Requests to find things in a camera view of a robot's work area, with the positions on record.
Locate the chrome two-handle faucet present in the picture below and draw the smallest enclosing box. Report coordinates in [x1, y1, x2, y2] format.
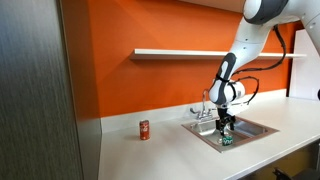
[189, 88, 218, 121]

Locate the white wall shelf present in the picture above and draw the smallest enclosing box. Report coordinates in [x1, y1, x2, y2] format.
[129, 48, 307, 61]

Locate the black chair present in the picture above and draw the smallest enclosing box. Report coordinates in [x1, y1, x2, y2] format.
[272, 166, 320, 180]

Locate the white wall panel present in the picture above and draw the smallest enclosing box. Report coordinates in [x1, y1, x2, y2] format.
[288, 28, 320, 102]

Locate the white counter backsplash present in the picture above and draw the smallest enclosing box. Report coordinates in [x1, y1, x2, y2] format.
[100, 88, 288, 134]

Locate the red soda can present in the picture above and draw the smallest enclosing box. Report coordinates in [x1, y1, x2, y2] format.
[139, 119, 151, 141]

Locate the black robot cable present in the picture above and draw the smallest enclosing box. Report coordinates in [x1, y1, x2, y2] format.
[231, 24, 288, 105]

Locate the green soda can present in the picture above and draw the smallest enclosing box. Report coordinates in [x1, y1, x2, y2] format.
[221, 133, 235, 147]

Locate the stainless steel sink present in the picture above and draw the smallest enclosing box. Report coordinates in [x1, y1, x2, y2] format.
[181, 113, 280, 154]

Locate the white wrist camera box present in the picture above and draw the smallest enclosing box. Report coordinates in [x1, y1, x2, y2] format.
[229, 99, 250, 108]

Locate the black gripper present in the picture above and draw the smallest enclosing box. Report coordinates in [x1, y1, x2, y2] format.
[215, 106, 237, 138]

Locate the dark wood cabinet panel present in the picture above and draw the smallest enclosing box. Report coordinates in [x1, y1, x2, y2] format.
[0, 0, 103, 180]

